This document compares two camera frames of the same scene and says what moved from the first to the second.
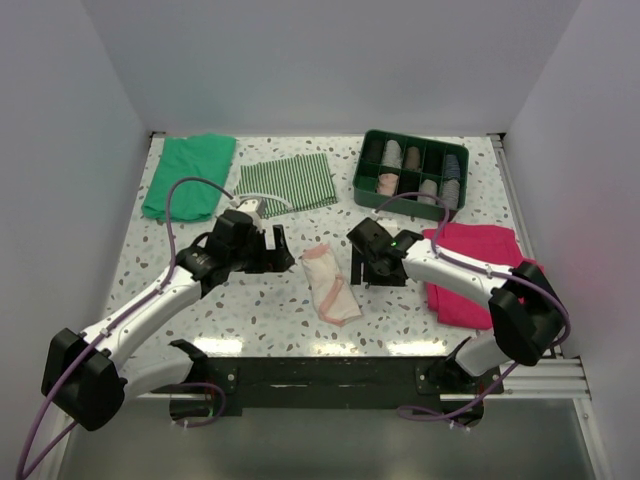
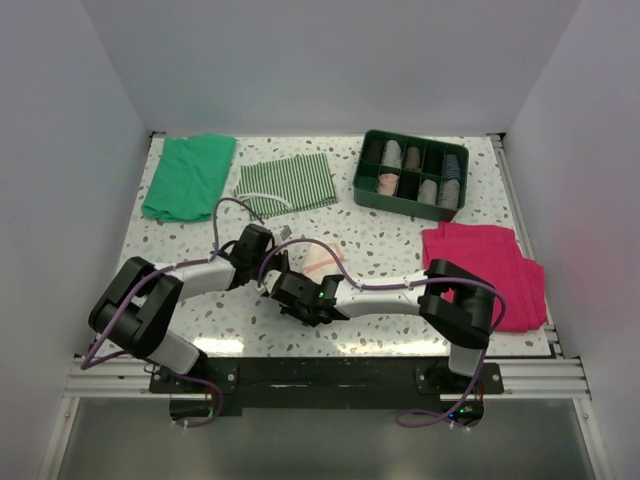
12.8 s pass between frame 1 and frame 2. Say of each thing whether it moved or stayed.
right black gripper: moved
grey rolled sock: stayed
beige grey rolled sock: stayed
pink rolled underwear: stayed
